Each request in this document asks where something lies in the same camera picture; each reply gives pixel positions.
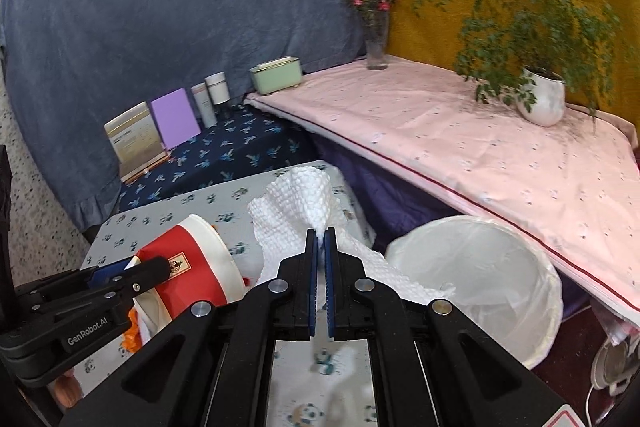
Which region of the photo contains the red and white paper cup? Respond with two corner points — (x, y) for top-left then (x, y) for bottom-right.
(132, 213), (247, 323)

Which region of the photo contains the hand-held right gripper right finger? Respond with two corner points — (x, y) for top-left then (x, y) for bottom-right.
(324, 228), (573, 427)

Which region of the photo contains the glass vase with pink flowers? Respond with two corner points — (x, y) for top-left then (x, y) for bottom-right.
(340, 0), (399, 71)

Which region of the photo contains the pink cloth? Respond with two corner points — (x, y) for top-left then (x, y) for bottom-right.
(243, 54), (640, 323)

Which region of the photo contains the purple cloth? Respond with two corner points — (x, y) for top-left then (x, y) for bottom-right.
(310, 132), (593, 323)

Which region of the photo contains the pale green box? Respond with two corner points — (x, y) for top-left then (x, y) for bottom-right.
(249, 56), (304, 96)

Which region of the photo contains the green plant in white pot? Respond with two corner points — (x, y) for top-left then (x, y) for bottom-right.
(412, 0), (623, 128)

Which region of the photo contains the blue cloth backdrop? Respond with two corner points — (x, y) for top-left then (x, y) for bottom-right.
(0, 0), (391, 230)

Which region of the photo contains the purple card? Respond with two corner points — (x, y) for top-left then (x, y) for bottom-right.
(150, 88), (201, 151)

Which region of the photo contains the white tube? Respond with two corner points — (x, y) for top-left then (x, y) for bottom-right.
(191, 83), (218, 128)

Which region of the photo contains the white electric device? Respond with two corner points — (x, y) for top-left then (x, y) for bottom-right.
(582, 336), (640, 423)

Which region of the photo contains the beige gold box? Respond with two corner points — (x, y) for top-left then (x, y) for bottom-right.
(104, 102), (169, 184)

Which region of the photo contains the white jar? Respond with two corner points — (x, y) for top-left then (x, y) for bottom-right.
(205, 73), (231, 105)

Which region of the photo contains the white paper towel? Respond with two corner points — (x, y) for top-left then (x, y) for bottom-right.
(247, 165), (457, 308)

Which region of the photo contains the navy printed cloth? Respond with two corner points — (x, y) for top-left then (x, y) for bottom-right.
(117, 104), (321, 212)

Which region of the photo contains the panda printed cloth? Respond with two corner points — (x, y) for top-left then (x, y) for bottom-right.
(47, 161), (381, 427)

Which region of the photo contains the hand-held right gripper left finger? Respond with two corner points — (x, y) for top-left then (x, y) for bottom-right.
(60, 229), (321, 427)

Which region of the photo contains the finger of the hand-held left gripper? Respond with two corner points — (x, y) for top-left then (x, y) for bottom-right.
(14, 258), (143, 308)
(75, 256), (171, 315)

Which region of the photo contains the orange plastic bag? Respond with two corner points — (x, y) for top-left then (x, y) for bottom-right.
(124, 307), (145, 354)

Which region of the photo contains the white trash bin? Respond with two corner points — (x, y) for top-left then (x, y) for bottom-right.
(385, 215), (563, 370)

